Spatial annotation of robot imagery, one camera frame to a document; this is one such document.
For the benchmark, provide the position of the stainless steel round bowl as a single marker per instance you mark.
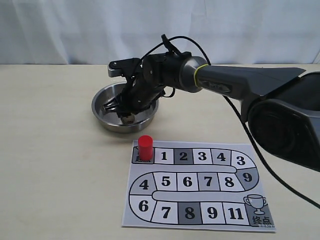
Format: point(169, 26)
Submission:
point(111, 121)

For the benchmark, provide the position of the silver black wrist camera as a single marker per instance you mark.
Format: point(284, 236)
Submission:
point(123, 68)

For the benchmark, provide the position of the wooden die with black dots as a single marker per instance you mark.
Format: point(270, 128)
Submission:
point(128, 120)

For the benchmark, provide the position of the printed paper game board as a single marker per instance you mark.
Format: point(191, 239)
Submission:
point(197, 186)

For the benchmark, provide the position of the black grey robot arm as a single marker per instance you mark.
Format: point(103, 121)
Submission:
point(281, 105)

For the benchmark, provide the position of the red cylinder game piece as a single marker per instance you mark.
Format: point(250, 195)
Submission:
point(145, 148)

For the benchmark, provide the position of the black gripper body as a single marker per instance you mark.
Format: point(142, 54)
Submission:
point(158, 71)

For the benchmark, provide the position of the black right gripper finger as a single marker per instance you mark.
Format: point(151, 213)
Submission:
point(125, 114)

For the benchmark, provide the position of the white backdrop curtain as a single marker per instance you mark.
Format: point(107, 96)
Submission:
point(99, 31)

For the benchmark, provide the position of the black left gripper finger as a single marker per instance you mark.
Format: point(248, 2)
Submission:
point(113, 105)

